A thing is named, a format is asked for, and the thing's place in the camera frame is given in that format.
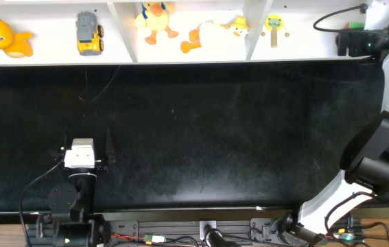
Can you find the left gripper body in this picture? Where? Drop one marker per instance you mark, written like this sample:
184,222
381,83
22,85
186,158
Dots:
102,165

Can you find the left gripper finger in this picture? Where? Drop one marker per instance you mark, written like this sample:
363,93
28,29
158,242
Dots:
111,152
65,142

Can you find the grey and yellow toy truck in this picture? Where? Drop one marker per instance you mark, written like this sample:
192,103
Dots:
89,37

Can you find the yellow rubber duck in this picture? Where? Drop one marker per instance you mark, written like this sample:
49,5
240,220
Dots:
0,34

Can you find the yellow rattle drum toy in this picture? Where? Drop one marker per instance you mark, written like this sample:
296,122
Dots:
274,24

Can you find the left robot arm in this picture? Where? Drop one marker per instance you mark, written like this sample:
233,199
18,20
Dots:
63,199

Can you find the yellow plush duck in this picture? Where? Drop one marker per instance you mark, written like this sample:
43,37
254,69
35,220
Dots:
156,20

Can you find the white plush duck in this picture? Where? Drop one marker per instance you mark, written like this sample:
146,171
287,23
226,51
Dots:
216,36

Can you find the white shelf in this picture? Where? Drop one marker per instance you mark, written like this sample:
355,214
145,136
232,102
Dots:
317,44

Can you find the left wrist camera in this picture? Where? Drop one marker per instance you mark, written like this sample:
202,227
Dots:
80,154

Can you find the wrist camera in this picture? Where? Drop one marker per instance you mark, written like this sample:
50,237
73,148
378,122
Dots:
377,13
80,154

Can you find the mounting rail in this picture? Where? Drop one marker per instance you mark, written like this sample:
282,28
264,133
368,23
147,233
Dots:
180,230

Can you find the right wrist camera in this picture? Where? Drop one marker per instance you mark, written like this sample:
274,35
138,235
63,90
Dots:
377,13

